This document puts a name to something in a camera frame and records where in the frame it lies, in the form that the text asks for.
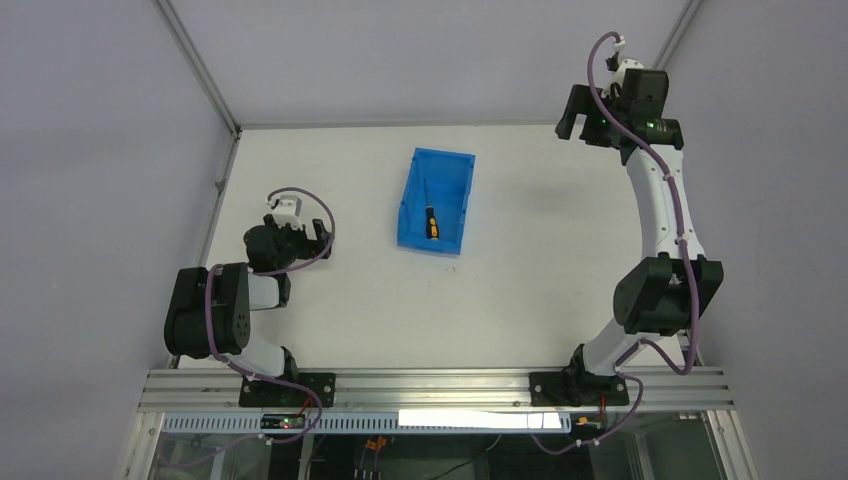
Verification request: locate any aluminium front rail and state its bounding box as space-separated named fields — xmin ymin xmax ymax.
xmin=138 ymin=367 xmax=736 ymax=413

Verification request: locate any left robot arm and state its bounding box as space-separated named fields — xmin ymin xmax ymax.
xmin=164 ymin=214 xmax=332 ymax=383

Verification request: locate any white slotted cable duct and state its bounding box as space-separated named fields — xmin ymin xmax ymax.
xmin=162 ymin=409 xmax=572 ymax=435

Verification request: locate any blue plastic bin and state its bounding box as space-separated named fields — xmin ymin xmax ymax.
xmin=396 ymin=148 xmax=476 ymax=256

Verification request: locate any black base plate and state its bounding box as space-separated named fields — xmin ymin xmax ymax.
xmin=238 ymin=372 xmax=337 ymax=408
xmin=528 ymin=371 xmax=630 ymax=407

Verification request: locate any black yellow screwdriver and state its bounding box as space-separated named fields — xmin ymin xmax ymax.
xmin=422 ymin=180 xmax=440 ymax=240

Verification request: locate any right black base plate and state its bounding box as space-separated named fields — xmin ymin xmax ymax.
xmin=528 ymin=371 xmax=630 ymax=407

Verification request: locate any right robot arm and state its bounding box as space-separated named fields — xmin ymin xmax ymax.
xmin=537 ymin=59 xmax=724 ymax=406

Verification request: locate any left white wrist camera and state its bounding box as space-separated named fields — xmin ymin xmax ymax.
xmin=271 ymin=195 xmax=304 ymax=231

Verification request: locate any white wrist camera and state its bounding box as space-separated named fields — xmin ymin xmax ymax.
xmin=606 ymin=53 xmax=645 ymax=87
xmin=271 ymin=195 xmax=304 ymax=231

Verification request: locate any green circuit board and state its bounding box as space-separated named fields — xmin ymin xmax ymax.
xmin=260 ymin=414 xmax=307 ymax=430

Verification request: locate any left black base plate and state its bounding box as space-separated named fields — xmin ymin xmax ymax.
xmin=238 ymin=372 xmax=337 ymax=408

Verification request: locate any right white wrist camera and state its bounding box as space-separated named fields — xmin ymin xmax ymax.
xmin=606 ymin=53 xmax=645 ymax=87

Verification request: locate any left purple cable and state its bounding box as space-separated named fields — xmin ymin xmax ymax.
xmin=205 ymin=186 xmax=337 ymax=372

